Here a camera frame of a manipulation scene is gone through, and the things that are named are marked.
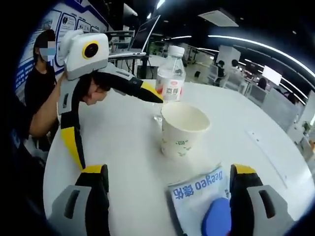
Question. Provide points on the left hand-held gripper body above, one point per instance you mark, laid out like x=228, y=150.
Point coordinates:
x=73, y=64

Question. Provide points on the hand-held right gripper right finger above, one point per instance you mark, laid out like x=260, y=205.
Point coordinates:
x=243, y=209

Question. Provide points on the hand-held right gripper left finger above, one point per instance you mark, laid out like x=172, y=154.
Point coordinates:
x=83, y=209

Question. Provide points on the clear plastic water bottle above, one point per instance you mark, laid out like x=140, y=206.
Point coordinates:
x=169, y=81

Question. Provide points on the clear bag with blue pad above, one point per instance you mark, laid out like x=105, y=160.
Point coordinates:
x=197, y=194

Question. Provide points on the white paper cup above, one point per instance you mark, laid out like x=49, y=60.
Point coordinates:
x=177, y=137

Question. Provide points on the person's left hand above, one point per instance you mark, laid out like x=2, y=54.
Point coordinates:
x=94, y=95

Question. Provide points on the laptop stand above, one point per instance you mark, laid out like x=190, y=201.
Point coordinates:
x=145, y=67

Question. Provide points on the person's body in dark clothing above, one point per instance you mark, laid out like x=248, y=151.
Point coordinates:
x=39, y=83

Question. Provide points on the white table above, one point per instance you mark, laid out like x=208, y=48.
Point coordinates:
x=123, y=137

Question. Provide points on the open laptop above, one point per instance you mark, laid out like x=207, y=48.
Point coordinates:
x=145, y=34

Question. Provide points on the green potted plant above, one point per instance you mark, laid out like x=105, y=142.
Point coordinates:
x=307, y=126

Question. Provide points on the ceiling air vent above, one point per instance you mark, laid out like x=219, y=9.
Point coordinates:
x=217, y=16

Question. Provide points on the ceiling light strip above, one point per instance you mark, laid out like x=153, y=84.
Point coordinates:
x=258, y=44

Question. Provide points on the white monitor screen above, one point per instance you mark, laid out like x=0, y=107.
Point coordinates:
x=272, y=74

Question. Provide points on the blue and white wall poster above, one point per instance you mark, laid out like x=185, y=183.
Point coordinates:
x=73, y=22

